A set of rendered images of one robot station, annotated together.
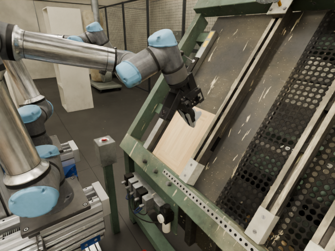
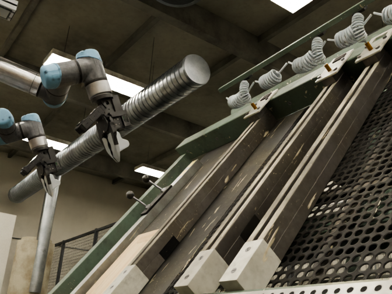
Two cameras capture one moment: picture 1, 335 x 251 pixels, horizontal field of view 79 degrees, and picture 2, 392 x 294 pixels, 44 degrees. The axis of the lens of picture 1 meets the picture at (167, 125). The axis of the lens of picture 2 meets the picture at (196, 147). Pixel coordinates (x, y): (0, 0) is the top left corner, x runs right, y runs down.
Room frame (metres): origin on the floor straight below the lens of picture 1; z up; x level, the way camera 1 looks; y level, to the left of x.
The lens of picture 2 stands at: (-0.66, -0.38, 0.79)
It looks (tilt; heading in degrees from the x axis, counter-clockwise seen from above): 23 degrees up; 2
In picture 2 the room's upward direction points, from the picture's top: 4 degrees clockwise
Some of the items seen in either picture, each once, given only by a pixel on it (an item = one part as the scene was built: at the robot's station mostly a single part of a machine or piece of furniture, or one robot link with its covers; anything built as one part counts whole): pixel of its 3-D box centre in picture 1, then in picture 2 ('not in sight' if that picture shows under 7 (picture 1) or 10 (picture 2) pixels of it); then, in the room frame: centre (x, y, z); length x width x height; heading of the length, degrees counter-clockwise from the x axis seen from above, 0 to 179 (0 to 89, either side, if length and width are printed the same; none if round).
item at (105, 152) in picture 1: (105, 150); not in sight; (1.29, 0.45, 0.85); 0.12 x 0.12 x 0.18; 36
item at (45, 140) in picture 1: (35, 139); not in sight; (1.01, 0.73, 1.09); 0.15 x 0.15 x 0.10
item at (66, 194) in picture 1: (50, 189); not in sight; (0.61, 0.44, 1.09); 0.15 x 0.15 x 0.10
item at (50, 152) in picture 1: (42, 165); not in sight; (0.60, 0.44, 1.20); 0.13 x 0.12 x 0.14; 23
